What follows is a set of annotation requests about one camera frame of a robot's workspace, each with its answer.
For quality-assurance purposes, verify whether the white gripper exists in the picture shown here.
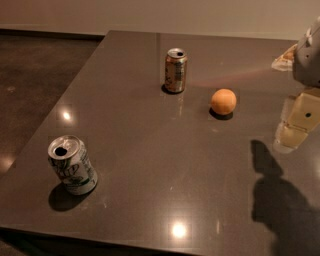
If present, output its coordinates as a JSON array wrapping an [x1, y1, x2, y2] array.
[[273, 17, 320, 153]]

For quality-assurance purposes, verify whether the green white 7up can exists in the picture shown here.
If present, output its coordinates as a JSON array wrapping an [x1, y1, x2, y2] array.
[[48, 135, 98, 196]]

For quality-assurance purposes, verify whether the brown soda can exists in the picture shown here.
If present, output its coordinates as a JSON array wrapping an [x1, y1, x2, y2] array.
[[164, 48, 188, 94]]

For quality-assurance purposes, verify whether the crumpled snack wrapper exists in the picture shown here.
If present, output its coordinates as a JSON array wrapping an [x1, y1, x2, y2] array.
[[271, 44, 297, 72]]

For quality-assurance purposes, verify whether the orange ball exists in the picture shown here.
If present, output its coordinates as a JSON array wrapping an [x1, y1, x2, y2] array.
[[211, 89, 237, 115]]

